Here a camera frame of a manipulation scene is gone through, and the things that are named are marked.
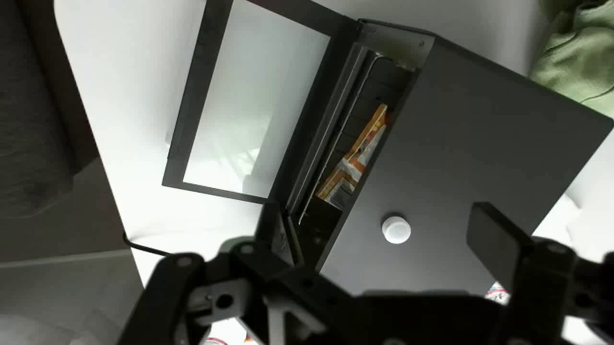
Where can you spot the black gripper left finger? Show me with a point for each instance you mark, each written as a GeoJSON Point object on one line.
{"type": "Point", "coordinates": [163, 300]}

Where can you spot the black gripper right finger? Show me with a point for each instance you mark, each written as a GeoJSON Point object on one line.
{"type": "Point", "coordinates": [510, 250]}

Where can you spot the orange and clear packet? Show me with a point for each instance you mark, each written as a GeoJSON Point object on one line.
{"type": "Point", "coordinates": [356, 160]}

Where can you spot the black box oven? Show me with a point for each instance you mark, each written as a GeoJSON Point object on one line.
{"type": "Point", "coordinates": [472, 165]}

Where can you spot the black framed glass oven door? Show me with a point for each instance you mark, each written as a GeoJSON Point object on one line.
{"type": "Point", "coordinates": [255, 102]}

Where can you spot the white round cap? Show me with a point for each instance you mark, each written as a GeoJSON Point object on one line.
{"type": "Point", "coordinates": [395, 229]}

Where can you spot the green cloth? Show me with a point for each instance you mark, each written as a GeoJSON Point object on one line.
{"type": "Point", "coordinates": [575, 58]}

